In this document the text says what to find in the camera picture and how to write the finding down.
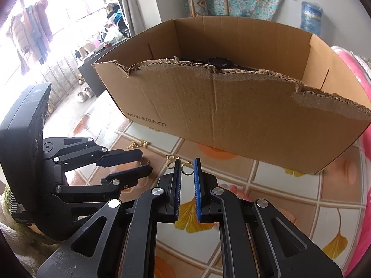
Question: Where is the metal window railing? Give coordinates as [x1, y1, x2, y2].
[35, 54, 87, 116]

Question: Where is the cardboard box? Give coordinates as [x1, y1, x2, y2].
[92, 16, 371, 176]

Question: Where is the grey curtain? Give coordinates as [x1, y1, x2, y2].
[112, 0, 163, 37]

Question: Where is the white plastic bag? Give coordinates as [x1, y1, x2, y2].
[103, 28, 126, 44]

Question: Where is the dark grey cabinet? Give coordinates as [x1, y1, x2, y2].
[78, 43, 129, 97]

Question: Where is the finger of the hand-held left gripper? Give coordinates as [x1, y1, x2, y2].
[54, 165, 153, 203]
[43, 137, 143, 168]

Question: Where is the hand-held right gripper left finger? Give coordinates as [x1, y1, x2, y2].
[37, 159, 182, 278]

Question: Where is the ginkgo leaf patterned tablecloth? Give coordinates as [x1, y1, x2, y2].
[71, 94, 368, 278]

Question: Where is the white fluffy blanket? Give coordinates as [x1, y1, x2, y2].
[0, 223, 51, 270]

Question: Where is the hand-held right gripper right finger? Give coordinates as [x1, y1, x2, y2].
[194, 158, 342, 278]

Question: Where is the hanging dark red jacket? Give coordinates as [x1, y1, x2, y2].
[23, 0, 54, 64]

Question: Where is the hanging brown jacket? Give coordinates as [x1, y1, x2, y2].
[6, 14, 29, 74]

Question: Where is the black wristwatch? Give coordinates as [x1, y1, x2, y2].
[185, 56, 258, 71]

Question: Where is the pile of clothes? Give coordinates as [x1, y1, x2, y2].
[100, 3, 131, 45]

